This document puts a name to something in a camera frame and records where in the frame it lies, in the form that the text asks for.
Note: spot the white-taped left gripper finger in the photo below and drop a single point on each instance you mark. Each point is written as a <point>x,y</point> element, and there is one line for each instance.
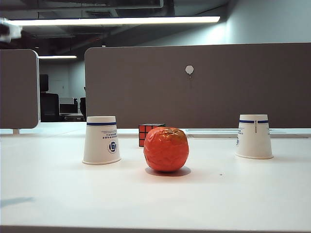
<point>11,30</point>

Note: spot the white paper cup blue stripe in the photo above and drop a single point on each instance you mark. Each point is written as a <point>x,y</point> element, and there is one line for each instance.
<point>97,145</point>
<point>257,143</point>

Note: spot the short ceiling strip light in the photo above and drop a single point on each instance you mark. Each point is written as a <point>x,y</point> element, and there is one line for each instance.
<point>57,57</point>

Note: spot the small brown desk divider panel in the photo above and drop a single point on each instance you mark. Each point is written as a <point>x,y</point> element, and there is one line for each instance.
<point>17,89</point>

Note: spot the black office chair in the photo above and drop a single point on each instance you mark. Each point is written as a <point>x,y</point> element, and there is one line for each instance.
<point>49,106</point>

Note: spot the dark computer monitor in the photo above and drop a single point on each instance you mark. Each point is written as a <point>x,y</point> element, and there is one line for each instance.
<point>68,108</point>

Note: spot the long ceiling strip light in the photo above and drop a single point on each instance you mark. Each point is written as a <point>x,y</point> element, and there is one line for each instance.
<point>114,20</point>

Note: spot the white round adhesive hook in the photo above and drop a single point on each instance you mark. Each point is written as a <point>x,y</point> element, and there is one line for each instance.
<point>189,69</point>

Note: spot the large brown desk divider panel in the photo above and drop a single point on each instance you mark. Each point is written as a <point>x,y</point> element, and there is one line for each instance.
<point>194,97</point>

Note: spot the wrinkled orange fruit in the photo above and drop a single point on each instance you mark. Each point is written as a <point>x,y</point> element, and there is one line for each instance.
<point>165,151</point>

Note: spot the Rubik's cube black frame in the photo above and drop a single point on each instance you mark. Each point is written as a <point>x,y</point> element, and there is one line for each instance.
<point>143,133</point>

